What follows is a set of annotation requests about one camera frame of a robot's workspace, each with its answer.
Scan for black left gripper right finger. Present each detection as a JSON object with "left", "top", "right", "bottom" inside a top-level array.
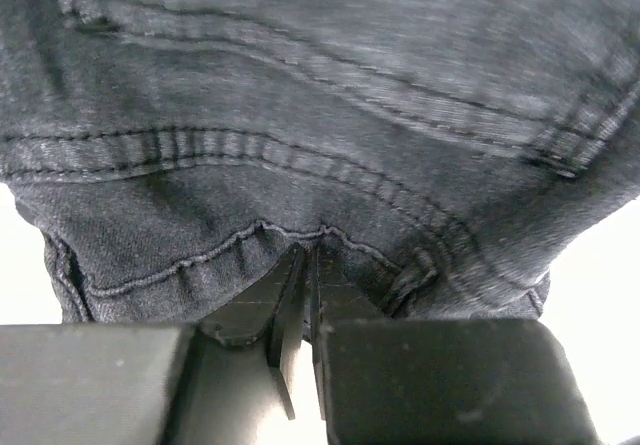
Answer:
[{"left": 309, "top": 248, "right": 598, "bottom": 444}]

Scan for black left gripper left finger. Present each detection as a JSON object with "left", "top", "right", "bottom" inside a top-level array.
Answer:
[{"left": 1, "top": 245, "right": 305, "bottom": 444}]

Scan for black trousers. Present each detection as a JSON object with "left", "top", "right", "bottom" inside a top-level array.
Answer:
[{"left": 1, "top": 0, "right": 639, "bottom": 322}]

